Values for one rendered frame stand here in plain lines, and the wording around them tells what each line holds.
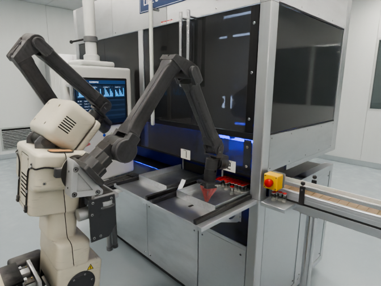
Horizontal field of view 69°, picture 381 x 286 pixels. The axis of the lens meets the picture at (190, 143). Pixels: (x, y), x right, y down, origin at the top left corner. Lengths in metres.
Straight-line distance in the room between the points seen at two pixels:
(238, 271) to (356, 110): 4.70
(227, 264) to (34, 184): 1.17
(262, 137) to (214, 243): 0.73
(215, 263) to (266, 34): 1.29
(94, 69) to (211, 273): 1.45
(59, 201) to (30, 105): 5.47
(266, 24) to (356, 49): 4.72
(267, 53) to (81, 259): 1.13
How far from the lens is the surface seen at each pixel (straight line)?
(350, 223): 1.41
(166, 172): 1.82
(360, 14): 6.11
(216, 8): 1.57
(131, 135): 0.90
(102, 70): 1.91
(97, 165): 0.88
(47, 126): 0.98
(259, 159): 1.39
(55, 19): 6.76
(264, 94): 1.34
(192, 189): 1.52
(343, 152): 6.12
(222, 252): 1.74
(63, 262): 1.13
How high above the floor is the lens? 1.44
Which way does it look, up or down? 12 degrees down
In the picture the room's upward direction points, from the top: 1 degrees clockwise
